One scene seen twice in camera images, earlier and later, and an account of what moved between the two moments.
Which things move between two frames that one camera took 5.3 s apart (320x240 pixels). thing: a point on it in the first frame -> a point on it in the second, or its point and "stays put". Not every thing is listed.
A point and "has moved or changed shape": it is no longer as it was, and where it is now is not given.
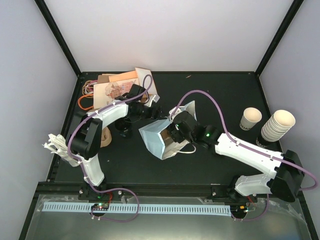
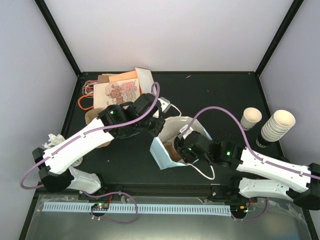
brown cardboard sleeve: x=103 y=79 stays put
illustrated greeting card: x=105 y=93 stays put
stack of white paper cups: x=277 y=125 stays put
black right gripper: x=175 y=135 -> x=185 y=155
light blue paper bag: x=158 y=138 has moved or changed shape
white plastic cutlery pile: x=59 y=146 stays put
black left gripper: x=152 y=115 -> x=155 y=131
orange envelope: x=124 y=76 stays put
